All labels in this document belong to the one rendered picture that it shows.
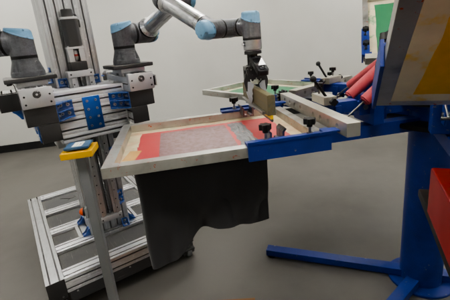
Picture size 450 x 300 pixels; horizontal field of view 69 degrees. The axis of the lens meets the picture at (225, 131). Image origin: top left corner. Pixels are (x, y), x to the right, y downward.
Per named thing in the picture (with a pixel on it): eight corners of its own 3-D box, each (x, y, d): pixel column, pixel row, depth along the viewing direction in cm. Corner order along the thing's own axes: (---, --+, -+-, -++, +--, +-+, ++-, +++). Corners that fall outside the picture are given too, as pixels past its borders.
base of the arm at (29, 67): (11, 77, 165) (5, 57, 162) (44, 73, 173) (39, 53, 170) (12, 79, 153) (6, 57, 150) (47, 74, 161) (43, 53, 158)
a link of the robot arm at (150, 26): (124, 27, 192) (169, -23, 150) (146, 26, 202) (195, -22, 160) (130, 47, 193) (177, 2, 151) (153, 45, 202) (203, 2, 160)
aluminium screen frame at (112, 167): (102, 179, 106) (100, 169, 105) (124, 132, 162) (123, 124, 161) (331, 145, 117) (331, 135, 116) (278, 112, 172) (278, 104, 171)
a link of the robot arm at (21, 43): (31, 55, 155) (24, 25, 151) (1, 57, 154) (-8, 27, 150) (41, 53, 167) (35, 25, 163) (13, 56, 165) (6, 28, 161)
